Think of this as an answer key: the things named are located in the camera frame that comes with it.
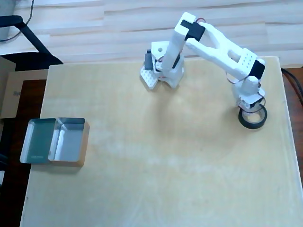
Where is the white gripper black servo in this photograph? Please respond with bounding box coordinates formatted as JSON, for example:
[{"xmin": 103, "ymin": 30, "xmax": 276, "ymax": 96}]
[{"xmin": 238, "ymin": 88, "xmax": 266, "ymax": 112}]

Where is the black tape roll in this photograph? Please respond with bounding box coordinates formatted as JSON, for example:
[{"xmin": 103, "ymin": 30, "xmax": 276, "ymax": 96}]
[{"xmin": 238, "ymin": 104, "xmax": 268, "ymax": 131}]

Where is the metal tray with orange sides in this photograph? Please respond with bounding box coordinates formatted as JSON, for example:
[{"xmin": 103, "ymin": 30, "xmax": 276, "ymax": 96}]
[{"xmin": 48, "ymin": 117, "xmax": 91, "ymax": 168}]

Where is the grey metal tin lid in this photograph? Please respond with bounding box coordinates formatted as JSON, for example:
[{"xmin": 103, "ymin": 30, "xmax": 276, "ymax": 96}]
[{"xmin": 19, "ymin": 119, "xmax": 58, "ymax": 165}]

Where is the cardboard box with print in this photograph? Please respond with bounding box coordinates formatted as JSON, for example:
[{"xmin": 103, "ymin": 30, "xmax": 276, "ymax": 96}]
[{"xmin": 0, "ymin": 70, "xmax": 49, "ymax": 119}]

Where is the plain cardboard box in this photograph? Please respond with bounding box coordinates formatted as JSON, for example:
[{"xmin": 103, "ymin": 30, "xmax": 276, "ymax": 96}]
[{"xmin": 0, "ymin": 56, "xmax": 17, "ymax": 118}]

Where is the grey bin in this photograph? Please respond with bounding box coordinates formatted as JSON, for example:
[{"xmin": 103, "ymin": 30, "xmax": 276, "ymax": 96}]
[{"xmin": 0, "ymin": 0, "xmax": 16, "ymax": 42}]

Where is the thick black cable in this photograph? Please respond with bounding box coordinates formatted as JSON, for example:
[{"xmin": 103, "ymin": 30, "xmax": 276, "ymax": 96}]
[{"xmin": 281, "ymin": 68, "xmax": 303, "ymax": 106}]

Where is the black bent tube frame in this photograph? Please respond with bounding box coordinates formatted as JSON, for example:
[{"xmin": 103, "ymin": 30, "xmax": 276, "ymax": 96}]
[{"xmin": 0, "ymin": 15, "xmax": 64, "ymax": 66}]

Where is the thin black cable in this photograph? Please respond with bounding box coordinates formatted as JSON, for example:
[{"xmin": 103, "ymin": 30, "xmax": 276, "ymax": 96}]
[{"xmin": 0, "ymin": 0, "xmax": 36, "ymax": 43}]

